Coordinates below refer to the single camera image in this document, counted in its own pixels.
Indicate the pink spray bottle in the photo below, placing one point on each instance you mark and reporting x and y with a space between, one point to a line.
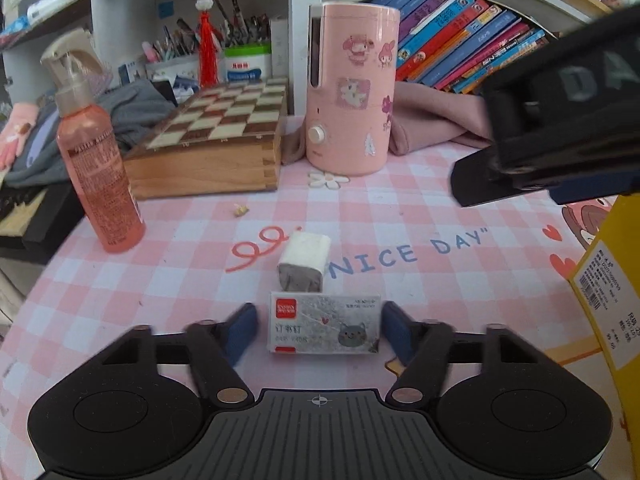
100 175

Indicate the white shelf unit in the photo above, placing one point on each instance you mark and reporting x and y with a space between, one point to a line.
305 60

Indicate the small yellow crumb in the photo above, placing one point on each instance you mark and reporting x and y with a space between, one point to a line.
241 209

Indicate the bunch of pens in holder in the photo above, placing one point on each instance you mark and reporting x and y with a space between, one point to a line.
175 42

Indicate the row of colourful books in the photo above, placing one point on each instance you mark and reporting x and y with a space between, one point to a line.
450 35

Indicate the pink checked tablecloth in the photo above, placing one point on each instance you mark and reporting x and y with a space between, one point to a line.
175 280

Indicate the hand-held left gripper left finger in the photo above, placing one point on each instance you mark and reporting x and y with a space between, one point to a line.
242 332

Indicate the pink humidifier with stickers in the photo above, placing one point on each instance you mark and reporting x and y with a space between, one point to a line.
350 125

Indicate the wooden chess board box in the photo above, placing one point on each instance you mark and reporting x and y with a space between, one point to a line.
210 165

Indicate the yellow cardboard box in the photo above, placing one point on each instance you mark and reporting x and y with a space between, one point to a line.
615 240

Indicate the blue wipes pack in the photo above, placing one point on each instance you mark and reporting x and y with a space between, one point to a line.
12 26

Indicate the grey cloth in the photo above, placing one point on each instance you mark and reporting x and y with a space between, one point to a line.
135 110

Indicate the white charger plug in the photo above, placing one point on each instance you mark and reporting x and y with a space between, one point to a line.
305 255

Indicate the white wipes pack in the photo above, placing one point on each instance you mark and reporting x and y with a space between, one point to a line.
47 7

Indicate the white jar green lid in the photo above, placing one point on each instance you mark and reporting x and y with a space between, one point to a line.
247 65

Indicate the dusty pink cloth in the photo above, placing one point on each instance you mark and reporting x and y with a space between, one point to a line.
435 115

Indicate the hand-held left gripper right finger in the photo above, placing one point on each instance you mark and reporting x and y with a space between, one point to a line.
397 332

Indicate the red tassel ornament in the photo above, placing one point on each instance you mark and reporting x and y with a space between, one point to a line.
207 45

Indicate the white staple box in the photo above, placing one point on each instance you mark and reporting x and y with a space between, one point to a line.
320 322

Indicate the pink knit glove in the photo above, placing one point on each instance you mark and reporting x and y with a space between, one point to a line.
17 130

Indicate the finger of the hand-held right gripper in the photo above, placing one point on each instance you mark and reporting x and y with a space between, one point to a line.
595 187
480 185

